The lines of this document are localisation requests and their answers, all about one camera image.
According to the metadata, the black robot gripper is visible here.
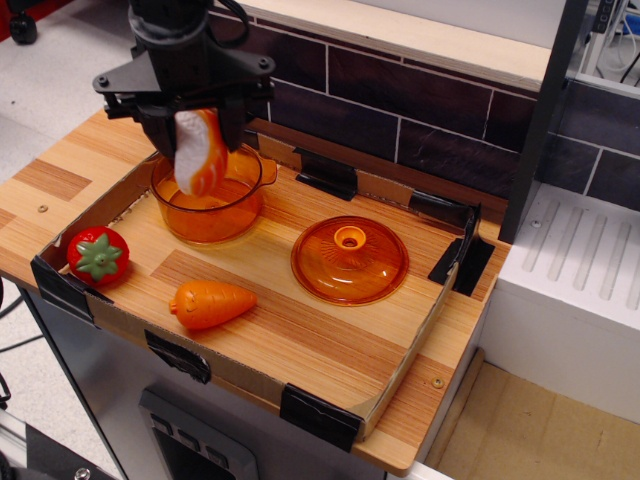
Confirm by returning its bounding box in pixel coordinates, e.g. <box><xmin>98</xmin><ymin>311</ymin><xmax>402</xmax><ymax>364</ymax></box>
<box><xmin>93</xmin><ymin>1</ymin><xmax>275</xmax><ymax>159</ymax></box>

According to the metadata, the salmon sushi toy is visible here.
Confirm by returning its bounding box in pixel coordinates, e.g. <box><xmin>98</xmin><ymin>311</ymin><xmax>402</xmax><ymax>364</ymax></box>
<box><xmin>174</xmin><ymin>109</ymin><xmax>228</xmax><ymax>197</ymax></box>

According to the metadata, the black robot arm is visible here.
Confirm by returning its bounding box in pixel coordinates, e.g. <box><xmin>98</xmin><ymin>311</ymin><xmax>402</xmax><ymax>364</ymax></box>
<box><xmin>93</xmin><ymin>1</ymin><xmax>275</xmax><ymax>158</ymax></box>

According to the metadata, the orange transparent plastic pot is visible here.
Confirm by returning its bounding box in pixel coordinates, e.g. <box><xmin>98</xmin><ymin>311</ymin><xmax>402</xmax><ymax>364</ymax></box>
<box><xmin>151</xmin><ymin>146</ymin><xmax>278</xmax><ymax>244</ymax></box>

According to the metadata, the orange transparent pot lid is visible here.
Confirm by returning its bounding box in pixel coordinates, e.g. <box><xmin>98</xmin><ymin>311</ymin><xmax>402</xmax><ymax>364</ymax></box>
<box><xmin>290</xmin><ymin>216</ymin><xmax>409</xmax><ymax>306</ymax></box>

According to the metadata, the red toy strawberry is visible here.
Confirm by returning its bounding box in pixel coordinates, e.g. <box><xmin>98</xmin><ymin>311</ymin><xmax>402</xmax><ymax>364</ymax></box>
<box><xmin>66</xmin><ymin>226</ymin><xmax>130</xmax><ymax>286</ymax></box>

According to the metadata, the orange toy carrot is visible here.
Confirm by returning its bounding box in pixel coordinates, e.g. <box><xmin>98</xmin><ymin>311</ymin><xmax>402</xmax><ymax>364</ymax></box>
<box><xmin>169</xmin><ymin>280</ymin><xmax>258</xmax><ymax>330</ymax></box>

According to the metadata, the white toy sink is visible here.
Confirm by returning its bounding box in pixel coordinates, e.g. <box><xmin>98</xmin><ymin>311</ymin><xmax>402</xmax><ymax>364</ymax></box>
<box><xmin>480</xmin><ymin>184</ymin><xmax>639</xmax><ymax>422</ymax></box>

